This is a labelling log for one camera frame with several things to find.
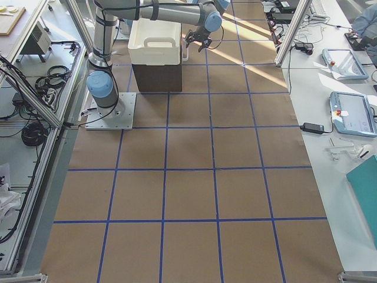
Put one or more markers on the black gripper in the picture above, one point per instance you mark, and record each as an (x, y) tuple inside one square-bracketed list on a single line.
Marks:
[(199, 35)]

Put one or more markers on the wooden drawer with white handle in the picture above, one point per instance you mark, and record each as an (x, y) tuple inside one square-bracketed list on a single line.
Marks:
[(185, 52)]

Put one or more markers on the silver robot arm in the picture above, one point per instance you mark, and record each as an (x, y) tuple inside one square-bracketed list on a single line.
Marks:
[(101, 83)]

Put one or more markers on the dark wooden drawer cabinet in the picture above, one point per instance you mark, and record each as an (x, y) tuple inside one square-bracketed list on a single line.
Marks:
[(158, 78)]

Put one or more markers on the cream plastic bin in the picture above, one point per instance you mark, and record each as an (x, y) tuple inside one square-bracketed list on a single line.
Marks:
[(155, 42)]

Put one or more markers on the upper blue teach pendant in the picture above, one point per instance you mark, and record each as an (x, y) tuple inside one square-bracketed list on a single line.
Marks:
[(343, 64)]

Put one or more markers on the blue teach pendant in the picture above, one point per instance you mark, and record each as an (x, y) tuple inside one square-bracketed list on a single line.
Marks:
[(351, 114), (343, 64)]

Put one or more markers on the small black power brick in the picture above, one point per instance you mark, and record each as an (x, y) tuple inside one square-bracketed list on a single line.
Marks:
[(312, 128)]

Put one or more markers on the grey metal box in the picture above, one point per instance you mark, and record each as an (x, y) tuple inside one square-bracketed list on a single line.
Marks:
[(38, 42)]

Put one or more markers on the lower blue teach pendant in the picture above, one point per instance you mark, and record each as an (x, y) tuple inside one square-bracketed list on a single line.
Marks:
[(351, 114)]

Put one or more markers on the aluminium frame post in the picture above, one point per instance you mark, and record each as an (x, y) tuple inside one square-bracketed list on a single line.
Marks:
[(296, 21)]

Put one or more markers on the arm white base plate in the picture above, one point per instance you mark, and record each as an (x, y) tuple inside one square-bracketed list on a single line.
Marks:
[(107, 119)]

